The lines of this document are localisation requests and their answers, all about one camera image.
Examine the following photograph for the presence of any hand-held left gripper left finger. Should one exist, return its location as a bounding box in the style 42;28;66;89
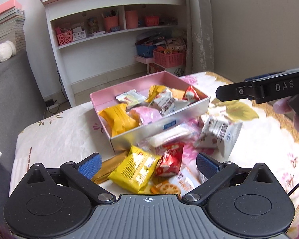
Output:
26;153;117;204

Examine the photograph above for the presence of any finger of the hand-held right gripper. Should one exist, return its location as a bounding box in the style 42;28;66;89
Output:
215;79;257;103
244;72;286;82

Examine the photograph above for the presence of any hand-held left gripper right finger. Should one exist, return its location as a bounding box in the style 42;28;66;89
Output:
181;153;275;204

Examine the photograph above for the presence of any gold bar snack packet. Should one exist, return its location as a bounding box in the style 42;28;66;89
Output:
91;152;129;185

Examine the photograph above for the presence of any orange chips packet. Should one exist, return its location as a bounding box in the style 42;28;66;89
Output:
145;166;207;195

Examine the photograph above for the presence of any red and white snack packet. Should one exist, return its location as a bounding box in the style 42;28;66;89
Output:
182;86;200;102

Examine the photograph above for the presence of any bright yellow snack packet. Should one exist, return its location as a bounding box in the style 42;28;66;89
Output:
108;145;162;194

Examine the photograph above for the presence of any clear packet with white cracker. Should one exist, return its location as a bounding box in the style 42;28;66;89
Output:
137;123;202;150

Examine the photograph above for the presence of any plain orange-yellow snack packet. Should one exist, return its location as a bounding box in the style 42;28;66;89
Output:
99;103;139;137

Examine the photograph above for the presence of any pink and silver cardboard box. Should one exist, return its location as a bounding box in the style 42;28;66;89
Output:
90;70;211;153

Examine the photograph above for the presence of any pink snack packet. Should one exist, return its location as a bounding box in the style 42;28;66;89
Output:
128;105;163;126

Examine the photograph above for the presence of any white and yellow snack packet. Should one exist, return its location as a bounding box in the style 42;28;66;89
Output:
115;90;148;108

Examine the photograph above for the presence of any person's right hand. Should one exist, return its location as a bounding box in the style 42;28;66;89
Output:
273;98;299;142

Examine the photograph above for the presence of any large pink basket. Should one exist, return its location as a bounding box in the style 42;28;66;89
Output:
153;50;186;68

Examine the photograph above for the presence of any white decorated storage box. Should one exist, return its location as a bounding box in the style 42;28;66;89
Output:
147;63;185;77

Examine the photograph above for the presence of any patterned curtain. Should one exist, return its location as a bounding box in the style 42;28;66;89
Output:
182;0;215;73

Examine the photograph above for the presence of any pink stool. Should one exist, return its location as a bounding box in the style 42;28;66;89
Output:
135;55;155;64

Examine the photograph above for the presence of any blue box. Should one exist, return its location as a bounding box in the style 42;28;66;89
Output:
136;43;156;58

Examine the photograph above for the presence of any grey sofa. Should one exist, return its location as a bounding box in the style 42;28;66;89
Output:
0;50;47;170

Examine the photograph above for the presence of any small red basket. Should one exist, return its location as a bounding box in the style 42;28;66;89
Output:
145;16;159;27

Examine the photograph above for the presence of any white bookshelf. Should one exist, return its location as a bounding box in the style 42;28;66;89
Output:
38;0;188;107

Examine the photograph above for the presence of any small pink perforated basket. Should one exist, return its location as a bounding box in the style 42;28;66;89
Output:
56;30;73;46

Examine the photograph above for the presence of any white labelled box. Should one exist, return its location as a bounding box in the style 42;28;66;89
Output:
72;30;87;40

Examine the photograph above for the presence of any white plush toy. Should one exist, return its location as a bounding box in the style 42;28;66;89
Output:
0;41;17;62

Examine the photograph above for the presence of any stack of books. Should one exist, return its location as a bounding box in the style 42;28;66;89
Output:
0;0;26;53

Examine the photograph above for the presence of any black cable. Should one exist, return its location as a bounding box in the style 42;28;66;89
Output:
287;174;299;198

